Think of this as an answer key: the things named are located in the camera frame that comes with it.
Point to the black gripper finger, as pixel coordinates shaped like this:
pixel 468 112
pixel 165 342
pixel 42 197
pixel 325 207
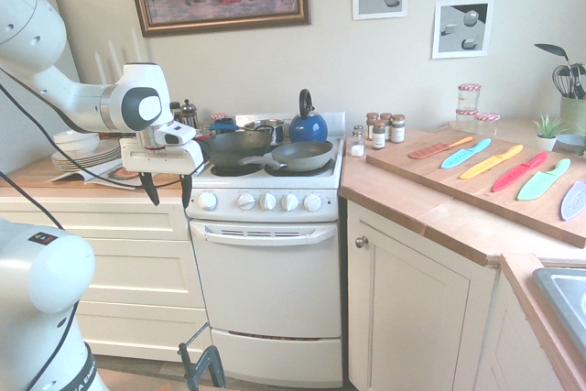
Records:
pixel 185 190
pixel 151 190

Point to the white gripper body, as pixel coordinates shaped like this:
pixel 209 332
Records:
pixel 155 157

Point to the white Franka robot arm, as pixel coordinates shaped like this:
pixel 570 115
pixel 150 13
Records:
pixel 43 66

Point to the open magazine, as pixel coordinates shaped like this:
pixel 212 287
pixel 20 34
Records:
pixel 98 175

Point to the white oven stove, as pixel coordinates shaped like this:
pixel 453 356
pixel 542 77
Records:
pixel 270 244

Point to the white oven door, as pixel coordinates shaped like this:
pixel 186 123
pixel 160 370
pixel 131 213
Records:
pixel 268 276

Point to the white oven bottom drawer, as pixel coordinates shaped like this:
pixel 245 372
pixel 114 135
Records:
pixel 279 354

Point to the white stove knob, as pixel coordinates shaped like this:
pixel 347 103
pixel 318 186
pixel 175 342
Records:
pixel 289 202
pixel 207 201
pixel 246 201
pixel 312 202
pixel 268 201

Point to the french press coffee maker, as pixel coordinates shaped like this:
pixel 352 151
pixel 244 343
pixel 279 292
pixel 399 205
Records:
pixel 189 114

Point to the dark wok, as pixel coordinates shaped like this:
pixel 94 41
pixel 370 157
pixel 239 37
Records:
pixel 233 146

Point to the stack of white plates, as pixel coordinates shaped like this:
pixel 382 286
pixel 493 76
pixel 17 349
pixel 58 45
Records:
pixel 89 157

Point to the white bowl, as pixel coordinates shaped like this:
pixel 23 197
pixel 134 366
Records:
pixel 77 141

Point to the cream drawer cabinet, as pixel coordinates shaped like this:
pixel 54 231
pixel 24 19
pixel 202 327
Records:
pixel 114 272

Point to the steel pot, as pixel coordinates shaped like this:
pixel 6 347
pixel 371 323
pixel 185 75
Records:
pixel 265 127

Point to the white taper candle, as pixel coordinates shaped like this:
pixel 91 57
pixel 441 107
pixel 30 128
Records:
pixel 100 68
pixel 114 61

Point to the grey frying pan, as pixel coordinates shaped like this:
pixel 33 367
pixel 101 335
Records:
pixel 297 155

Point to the black clamp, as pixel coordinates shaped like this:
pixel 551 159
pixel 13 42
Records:
pixel 201 363

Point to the glass salt shaker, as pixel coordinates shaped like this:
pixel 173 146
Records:
pixel 356 143

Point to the metal cabinet knob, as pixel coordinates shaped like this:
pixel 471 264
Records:
pixel 361 242

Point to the brown lid spice jar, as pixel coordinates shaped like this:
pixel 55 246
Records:
pixel 397 128
pixel 371 123
pixel 386 118
pixel 379 134

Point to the orange sheathed knife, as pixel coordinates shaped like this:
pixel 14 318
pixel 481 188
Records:
pixel 435 149

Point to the cream corner cabinet door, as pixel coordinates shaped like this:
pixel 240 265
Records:
pixel 412 313

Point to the blue sheathed knife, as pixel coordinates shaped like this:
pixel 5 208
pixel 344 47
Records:
pixel 464 155

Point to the tall checkered lid glass jar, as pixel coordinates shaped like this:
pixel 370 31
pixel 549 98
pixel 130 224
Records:
pixel 469 98

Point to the large wooden cutting board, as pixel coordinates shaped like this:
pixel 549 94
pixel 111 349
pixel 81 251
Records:
pixel 485 180

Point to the yellow sheathed knife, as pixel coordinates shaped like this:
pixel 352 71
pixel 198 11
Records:
pixel 490 163

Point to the short checkered lid glass jar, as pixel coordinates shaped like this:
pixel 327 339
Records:
pixel 487 120

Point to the sphere sketch paper print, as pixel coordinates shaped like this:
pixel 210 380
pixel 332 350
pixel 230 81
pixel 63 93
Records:
pixel 462 27

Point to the red sheathed knife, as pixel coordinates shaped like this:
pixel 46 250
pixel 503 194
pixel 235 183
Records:
pixel 517 173

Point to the green sheathed knife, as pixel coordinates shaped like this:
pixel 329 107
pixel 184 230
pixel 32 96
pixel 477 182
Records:
pixel 542 181

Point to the small potted succulent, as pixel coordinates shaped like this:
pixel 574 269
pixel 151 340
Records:
pixel 547 130

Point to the light blue bowl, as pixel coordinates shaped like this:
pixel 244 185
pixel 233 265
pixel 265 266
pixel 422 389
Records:
pixel 570 143

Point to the lilac sheathed knife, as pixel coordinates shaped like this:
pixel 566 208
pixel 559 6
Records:
pixel 573 201

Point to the black whisk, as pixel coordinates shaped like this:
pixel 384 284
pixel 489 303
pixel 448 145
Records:
pixel 564 79

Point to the green utensil holder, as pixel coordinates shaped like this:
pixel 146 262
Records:
pixel 573 114

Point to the steel sink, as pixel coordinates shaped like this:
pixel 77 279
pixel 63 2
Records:
pixel 565 304

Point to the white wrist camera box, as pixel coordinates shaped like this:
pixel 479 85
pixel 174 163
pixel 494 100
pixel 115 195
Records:
pixel 176 133

